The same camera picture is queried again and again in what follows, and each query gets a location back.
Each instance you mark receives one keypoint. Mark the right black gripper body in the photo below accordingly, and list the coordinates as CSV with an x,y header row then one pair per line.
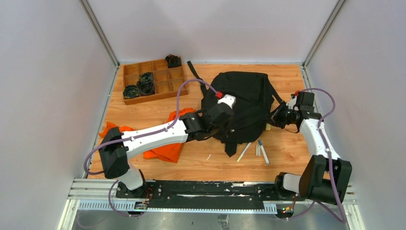
x,y
287,117

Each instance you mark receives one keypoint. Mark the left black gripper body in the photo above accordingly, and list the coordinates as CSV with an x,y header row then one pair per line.
x,y
214,127

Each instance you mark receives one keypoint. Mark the black backpack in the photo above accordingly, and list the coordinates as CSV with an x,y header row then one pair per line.
x,y
255,96

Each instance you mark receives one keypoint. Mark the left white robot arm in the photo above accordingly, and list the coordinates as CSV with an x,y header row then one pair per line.
x,y
118,147

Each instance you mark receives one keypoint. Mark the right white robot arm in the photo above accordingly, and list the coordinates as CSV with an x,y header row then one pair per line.
x,y
326,176

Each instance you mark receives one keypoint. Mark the white marker pen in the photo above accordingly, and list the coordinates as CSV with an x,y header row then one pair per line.
x,y
262,149

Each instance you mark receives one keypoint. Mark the yellow-green pencil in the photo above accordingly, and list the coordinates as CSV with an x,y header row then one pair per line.
x,y
244,151

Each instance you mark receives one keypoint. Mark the wooden compartment tray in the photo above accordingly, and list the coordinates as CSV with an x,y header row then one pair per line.
x,y
167,81

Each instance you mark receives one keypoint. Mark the dark coiled roll back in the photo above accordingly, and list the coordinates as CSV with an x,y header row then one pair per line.
x,y
173,61

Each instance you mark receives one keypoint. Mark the dark coiled roll front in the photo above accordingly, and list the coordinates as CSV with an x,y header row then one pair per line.
x,y
131,91

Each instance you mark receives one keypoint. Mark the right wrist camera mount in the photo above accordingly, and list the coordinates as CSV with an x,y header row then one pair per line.
x,y
292,103

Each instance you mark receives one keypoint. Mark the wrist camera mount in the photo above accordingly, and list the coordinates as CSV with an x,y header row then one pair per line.
x,y
292,103
227,99

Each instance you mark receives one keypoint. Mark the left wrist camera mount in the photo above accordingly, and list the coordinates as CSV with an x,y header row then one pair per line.
x,y
227,99

